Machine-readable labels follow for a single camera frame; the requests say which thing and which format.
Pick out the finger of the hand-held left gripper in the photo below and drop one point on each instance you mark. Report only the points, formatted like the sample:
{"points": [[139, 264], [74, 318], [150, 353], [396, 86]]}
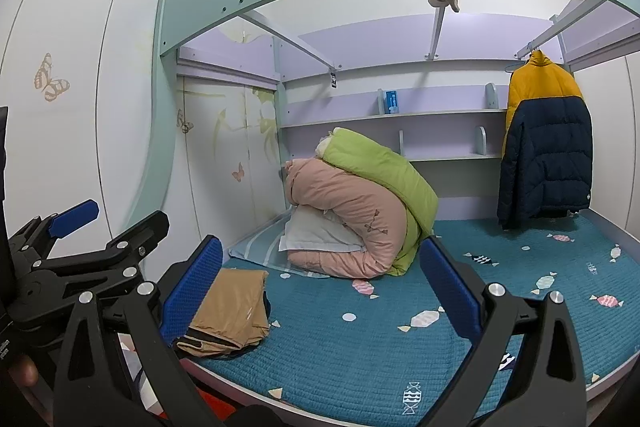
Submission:
{"points": [[75, 214], [135, 234]]}

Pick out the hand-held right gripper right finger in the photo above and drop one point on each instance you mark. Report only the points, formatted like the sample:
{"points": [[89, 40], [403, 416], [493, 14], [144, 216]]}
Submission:
{"points": [[452, 282]]}

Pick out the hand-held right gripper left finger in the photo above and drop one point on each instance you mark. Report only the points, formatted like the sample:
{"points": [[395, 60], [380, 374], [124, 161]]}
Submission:
{"points": [[192, 292]]}

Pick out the tan jacket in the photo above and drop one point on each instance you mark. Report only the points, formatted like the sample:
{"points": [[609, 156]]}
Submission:
{"points": [[230, 307]]}

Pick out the person's left hand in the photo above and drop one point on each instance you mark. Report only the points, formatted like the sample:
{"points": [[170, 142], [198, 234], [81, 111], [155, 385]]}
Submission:
{"points": [[25, 374]]}

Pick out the light blue striped pillow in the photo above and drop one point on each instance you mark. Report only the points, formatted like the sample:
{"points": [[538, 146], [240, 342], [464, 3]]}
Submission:
{"points": [[255, 249]]}

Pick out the floral print closet doors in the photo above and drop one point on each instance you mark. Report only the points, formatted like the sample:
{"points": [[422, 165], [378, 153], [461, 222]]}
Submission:
{"points": [[220, 157]]}

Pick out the red object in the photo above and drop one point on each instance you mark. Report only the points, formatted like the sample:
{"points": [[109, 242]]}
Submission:
{"points": [[212, 409]]}

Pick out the blue printed bed mat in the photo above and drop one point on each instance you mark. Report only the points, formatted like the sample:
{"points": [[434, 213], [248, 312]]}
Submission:
{"points": [[350, 347]]}

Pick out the white pillow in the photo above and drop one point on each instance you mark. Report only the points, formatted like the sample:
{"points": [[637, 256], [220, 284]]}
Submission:
{"points": [[310, 232]]}

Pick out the green quilt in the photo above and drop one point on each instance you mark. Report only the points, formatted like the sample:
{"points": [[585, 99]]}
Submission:
{"points": [[385, 167]]}

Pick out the white butterfly wardrobe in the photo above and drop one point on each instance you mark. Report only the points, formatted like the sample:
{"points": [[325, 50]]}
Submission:
{"points": [[100, 82]]}

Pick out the pink quilt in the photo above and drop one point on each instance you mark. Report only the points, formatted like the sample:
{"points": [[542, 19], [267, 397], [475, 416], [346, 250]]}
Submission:
{"points": [[345, 197]]}

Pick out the yellow and navy puffer jacket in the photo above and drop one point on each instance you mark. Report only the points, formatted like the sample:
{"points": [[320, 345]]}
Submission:
{"points": [[545, 142]]}

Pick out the white blanket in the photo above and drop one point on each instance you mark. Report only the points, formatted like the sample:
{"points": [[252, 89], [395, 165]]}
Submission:
{"points": [[324, 147]]}

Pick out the small blue box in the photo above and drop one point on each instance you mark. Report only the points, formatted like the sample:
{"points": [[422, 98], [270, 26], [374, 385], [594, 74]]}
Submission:
{"points": [[391, 101]]}

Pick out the plain white wardrobe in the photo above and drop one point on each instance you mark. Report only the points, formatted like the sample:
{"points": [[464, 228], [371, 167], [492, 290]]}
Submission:
{"points": [[615, 132]]}

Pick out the black hanging tag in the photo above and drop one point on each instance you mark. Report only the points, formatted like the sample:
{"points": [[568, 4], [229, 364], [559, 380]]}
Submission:
{"points": [[333, 78]]}

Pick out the lilac wall shelf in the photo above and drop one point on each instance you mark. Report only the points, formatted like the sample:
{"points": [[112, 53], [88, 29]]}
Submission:
{"points": [[425, 114]]}

